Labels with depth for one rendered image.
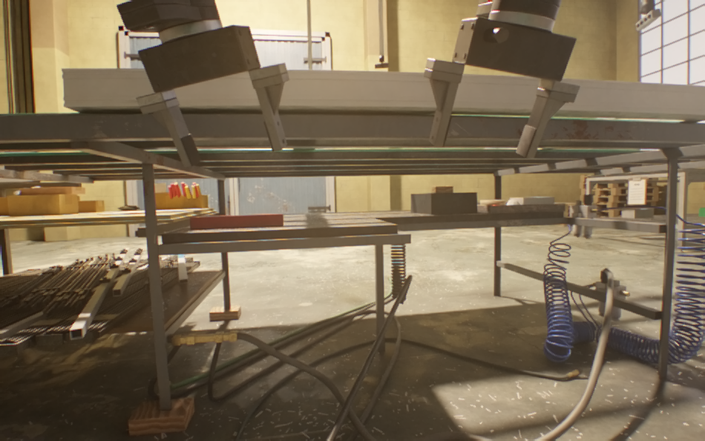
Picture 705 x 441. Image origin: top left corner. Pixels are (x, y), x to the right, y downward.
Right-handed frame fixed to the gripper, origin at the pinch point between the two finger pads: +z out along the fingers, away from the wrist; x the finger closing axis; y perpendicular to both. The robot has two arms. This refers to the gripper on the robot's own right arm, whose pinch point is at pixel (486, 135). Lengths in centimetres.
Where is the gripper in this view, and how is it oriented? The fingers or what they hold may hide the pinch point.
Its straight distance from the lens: 51.3
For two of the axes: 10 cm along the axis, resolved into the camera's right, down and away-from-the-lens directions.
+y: 1.0, 4.6, -8.8
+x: 9.8, 0.8, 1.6
